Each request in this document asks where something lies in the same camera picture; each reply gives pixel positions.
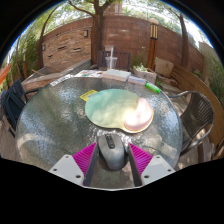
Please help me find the brown wicker chair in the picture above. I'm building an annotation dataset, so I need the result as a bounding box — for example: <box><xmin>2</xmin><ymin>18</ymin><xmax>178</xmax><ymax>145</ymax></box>
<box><xmin>168</xmin><ymin>90</ymin><xmax>215</xmax><ymax>156</ymax></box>

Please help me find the clear plastic cup with straw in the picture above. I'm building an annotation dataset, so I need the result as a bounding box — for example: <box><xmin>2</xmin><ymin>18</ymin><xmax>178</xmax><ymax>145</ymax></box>
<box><xmin>105</xmin><ymin>46</ymin><xmax>118</xmax><ymax>71</ymax></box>

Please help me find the pale blue booklet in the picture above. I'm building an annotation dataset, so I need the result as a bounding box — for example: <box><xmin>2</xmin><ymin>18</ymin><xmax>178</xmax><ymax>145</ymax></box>
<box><xmin>128</xmin><ymin>75</ymin><xmax>148</xmax><ymax>86</ymax></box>

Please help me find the beige stone block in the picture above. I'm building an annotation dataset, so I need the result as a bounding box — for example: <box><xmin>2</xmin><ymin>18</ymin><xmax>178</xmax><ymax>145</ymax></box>
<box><xmin>154</xmin><ymin>57</ymin><xmax>175</xmax><ymax>78</ymax></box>

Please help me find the leaning tree trunk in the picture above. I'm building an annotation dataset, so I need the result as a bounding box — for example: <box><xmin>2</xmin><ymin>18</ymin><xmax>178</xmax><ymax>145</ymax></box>
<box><xmin>36</xmin><ymin>6</ymin><xmax>61</xmax><ymax>69</ymax></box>

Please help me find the white square planter with plant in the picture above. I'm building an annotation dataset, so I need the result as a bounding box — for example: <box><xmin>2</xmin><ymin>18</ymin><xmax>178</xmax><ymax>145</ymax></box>
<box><xmin>133</xmin><ymin>63</ymin><xmax>158</xmax><ymax>84</ymax></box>

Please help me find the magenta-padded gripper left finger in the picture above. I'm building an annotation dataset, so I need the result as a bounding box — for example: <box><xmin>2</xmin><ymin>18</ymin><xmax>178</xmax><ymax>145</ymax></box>
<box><xmin>48</xmin><ymin>141</ymin><xmax>100</xmax><ymax>187</ymax></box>

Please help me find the black slatted armchair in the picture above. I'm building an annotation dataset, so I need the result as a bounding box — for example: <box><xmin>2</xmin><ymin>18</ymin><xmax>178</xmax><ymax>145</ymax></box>
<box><xmin>0</xmin><ymin>78</ymin><xmax>39</xmax><ymax>134</ymax></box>

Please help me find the black and white paper strip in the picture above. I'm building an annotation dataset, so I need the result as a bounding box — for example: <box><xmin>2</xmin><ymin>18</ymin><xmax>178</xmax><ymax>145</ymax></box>
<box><xmin>49</xmin><ymin>73</ymin><xmax>75</xmax><ymax>88</ymax></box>

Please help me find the grey computer mouse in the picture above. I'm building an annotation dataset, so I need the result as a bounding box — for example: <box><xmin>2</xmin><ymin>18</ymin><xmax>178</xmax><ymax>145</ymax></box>
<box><xmin>96</xmin><ymin>133</ymin><xmax>129</xmax><ymax>172</ymax></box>

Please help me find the orange parasol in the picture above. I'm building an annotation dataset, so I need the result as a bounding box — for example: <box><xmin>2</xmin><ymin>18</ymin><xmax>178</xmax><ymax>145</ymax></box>
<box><xmin>0</xmin><ymin>63</ymin><xmax>13</xmax><ymax>84</ymax></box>

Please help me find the dark wooden slatted chair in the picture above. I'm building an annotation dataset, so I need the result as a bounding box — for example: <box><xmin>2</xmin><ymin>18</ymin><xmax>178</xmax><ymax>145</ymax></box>
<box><xmin>97</xmin><ymin>49</ymin><xmax>132</xmax><ymax>72</ymax></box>

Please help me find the curved wooden bench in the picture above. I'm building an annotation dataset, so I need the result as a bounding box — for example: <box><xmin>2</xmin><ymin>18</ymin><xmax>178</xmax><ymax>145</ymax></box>
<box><xmin>169</xmin><ymin>63</ymin><xmax>224</xmax><ymax>158</ymax></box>

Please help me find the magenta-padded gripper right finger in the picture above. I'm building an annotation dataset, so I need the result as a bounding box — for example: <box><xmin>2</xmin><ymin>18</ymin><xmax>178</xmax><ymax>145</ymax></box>
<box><xmin>127</xmin><ymin>142</ymin><xmax>177</xmax><ymax>187</ymax></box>

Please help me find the slim tree trunk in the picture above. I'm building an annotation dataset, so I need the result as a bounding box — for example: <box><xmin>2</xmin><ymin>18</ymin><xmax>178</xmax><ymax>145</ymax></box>
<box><xmin>178</xmin><ymin>13</ymin><xmax>191</xmax><ymax>69</ymax></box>

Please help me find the wooden garden lamp post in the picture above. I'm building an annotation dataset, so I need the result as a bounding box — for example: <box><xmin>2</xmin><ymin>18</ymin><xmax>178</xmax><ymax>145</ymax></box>
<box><xmin>146</xmin><ymin>18</ymin><xmax>160</xmax><ymax>71</ymax></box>

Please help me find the forked tree trunk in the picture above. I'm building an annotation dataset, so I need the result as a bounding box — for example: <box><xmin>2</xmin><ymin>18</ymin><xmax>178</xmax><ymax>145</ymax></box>
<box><xmin>68</xmin><ymin>0</ymin><xmax>114</xmax><ymax>66</ymax></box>

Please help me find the open white book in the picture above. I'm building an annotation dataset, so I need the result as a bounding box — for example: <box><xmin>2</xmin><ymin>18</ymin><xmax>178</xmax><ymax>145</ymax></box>
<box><xmin>101</xmin><ymin>68</ymin><xmax>132</xmax><ymax>83</ymax></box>

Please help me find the green mouse pad, wrist rest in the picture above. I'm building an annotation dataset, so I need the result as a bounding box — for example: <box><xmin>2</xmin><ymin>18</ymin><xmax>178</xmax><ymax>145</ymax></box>
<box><xmin>84</xmin><ymin>88</ymin><xmax>155</xmax><ymax>134</ymax></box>

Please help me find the stone water basin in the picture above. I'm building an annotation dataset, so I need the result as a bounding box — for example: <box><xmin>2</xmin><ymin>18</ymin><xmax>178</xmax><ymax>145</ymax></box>
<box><xmin>21</xmin><ymin>59</ymin><xmax>93</xmax><ymax>91</ymax></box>

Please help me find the yellow sticky note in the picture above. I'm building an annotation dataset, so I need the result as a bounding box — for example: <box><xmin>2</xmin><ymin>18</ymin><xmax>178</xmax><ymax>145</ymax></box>
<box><xmin>79</xmin><ymin>89</ymin><xmax>99</xmax><ymax>102</ymax></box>

